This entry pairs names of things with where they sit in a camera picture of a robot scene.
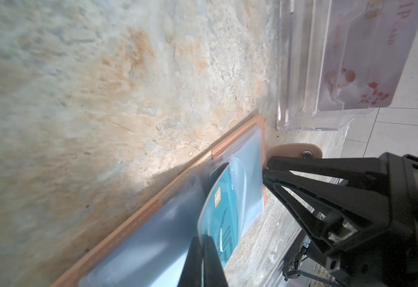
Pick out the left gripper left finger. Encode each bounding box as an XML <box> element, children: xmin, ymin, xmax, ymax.
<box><xmin>178</xmin><ymin>236</ymin><xmax>202</xmax><ymax>287</ymax></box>

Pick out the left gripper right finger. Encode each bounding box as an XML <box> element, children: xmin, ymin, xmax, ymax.
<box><xmin>203</xmin><ymin>235</ymin><xmax>228</xmax><ymax>287</ymax></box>

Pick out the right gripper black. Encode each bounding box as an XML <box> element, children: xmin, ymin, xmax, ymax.
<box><xmin>263</xmin><ymin>153</ymin><xmax>418</xmax><ymax>287</ymax></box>

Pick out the clear acrylic card stand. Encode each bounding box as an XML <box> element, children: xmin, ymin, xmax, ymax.
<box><xmin>277</xmin><ymin>1</ymin><xmax>373</xmax><ymax>131</ymax></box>

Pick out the white floral VIP card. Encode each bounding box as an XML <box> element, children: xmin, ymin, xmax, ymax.
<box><xmin>318</xmin><ymin>0</ymin><xmax>418</xmax><ymax>111</ymax></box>

